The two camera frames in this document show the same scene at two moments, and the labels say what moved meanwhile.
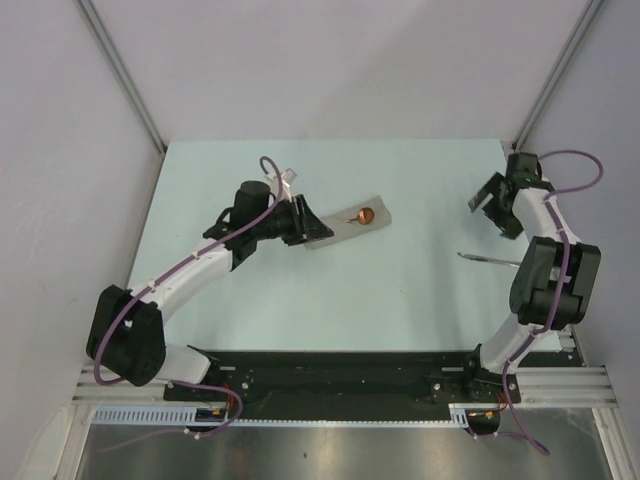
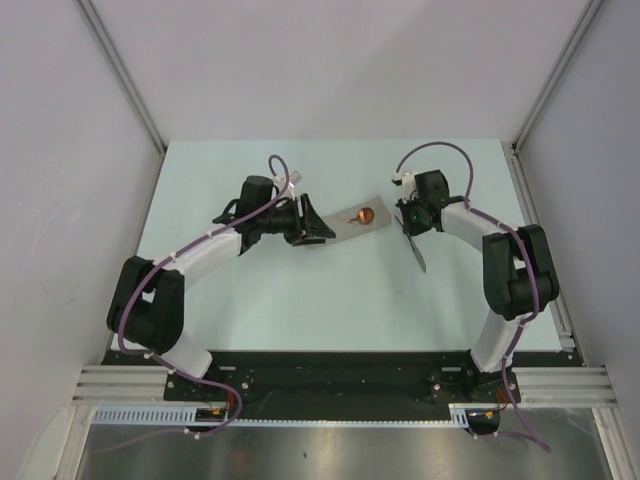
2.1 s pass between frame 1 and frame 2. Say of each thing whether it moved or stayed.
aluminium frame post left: stayed
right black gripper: moved
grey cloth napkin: stayed
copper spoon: stayed
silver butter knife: moved
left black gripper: stayed
